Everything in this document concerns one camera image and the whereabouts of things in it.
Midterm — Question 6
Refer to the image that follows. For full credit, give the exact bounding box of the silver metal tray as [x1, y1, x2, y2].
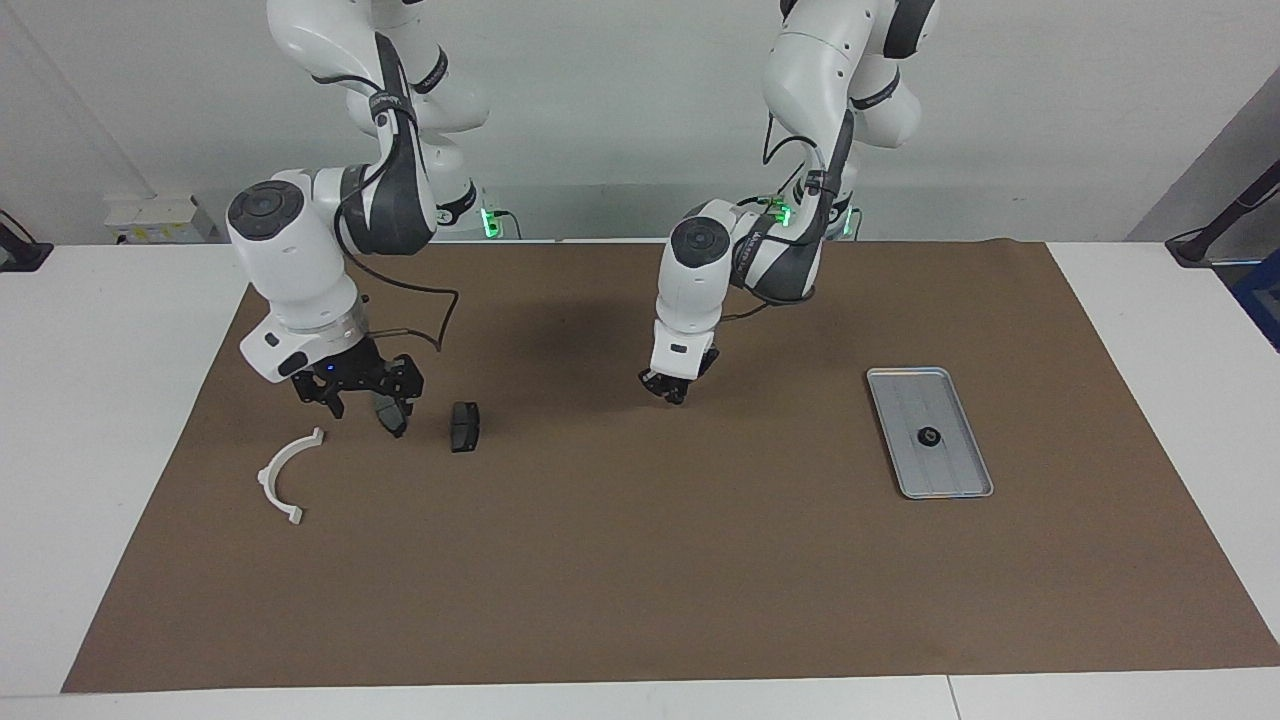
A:
[866, 367, 995, 500]

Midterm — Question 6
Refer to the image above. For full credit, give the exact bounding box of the brown table mat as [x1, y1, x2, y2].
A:
[62, 240, 1280, 694]

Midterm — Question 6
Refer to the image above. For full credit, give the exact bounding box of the white power strip box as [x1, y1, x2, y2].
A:
[105, 195, 216, 244]

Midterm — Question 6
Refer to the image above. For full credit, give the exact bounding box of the black angled stand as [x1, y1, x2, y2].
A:
[1165, 160, 1280, 266]

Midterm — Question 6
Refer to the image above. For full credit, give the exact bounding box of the blue box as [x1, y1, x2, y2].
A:
[1232, 250, 1280, 351]

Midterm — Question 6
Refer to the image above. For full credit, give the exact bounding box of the white semicircular bracket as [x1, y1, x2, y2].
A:
[257, 427, 328, 526]

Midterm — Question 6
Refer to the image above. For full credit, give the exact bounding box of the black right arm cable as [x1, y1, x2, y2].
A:
[335, 35, 461, 353]

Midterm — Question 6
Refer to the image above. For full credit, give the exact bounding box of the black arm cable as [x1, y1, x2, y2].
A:
[335, 35, 461, 353]
[763, 110, 856, 241]

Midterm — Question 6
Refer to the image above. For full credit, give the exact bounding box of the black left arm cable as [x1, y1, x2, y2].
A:
[763, 110, 856, 241]

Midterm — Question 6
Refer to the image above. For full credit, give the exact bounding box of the black clamp mount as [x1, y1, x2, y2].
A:
[0, 210, 53, 273]

